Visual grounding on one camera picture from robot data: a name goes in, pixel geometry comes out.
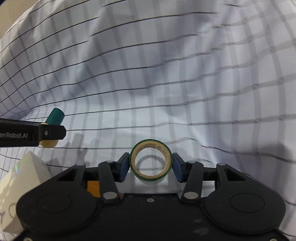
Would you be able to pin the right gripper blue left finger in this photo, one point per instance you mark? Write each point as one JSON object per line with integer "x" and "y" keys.
{"x": 110, "y": 172}

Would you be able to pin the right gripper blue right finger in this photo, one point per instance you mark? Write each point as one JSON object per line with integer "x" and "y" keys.
{"x": 190, "y": 173}

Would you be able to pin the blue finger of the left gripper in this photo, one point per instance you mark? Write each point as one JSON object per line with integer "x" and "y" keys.
{"x": 51, "y": 132}

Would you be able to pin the green tape roll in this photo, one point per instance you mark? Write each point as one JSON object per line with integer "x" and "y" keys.
{"x": 152, "y": 150}

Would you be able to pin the brown leather wallet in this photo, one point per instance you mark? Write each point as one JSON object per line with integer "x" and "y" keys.
{"x": 93, "y": 187}

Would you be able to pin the white vivo phone box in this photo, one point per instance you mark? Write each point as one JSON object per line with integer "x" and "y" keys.
{"x": 28, "y": 173}

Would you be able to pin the lavender checked cloth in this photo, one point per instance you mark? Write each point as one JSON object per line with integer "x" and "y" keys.
{"x": 213, "y": 80}

